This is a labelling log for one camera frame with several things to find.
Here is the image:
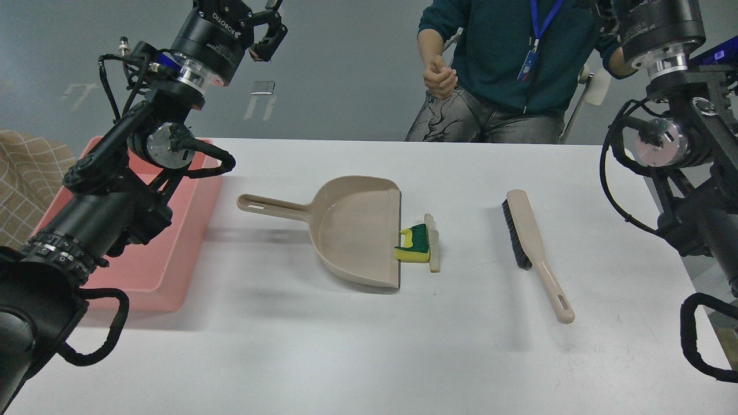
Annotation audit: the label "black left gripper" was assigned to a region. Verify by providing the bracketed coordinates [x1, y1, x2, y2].
[170, 1, 288, 86]

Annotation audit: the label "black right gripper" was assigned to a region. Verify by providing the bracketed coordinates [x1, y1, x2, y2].
[612, 1, 706, 64]

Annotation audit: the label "beige plastic dustpan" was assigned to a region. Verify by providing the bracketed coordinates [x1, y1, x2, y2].
[236, 175, 401, 289]

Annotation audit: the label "beige hand brush black bristles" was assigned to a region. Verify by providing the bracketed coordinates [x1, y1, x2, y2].
[501, 189, 575, 324]

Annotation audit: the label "yellow green sponge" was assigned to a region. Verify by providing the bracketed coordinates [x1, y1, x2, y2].
[394, 223, 431, 263]

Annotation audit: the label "beige foam scrap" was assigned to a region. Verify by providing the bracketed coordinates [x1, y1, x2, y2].
[424, 213, 440, 273]

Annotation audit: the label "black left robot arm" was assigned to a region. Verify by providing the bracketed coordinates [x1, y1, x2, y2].
[2, 1, 287, 412]

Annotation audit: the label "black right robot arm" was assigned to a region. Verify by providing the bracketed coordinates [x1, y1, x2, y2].
[585, 1, 737, 295]

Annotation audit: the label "white office chair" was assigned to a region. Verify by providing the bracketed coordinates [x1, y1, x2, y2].
[559, 64, 612, 144]

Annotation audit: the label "seated person teal sweater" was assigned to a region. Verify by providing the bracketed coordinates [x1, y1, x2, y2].
[406, 1, 635, 144]

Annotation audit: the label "beige checkered cloth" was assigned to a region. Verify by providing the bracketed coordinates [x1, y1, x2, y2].
[1, 129, 77, 250]

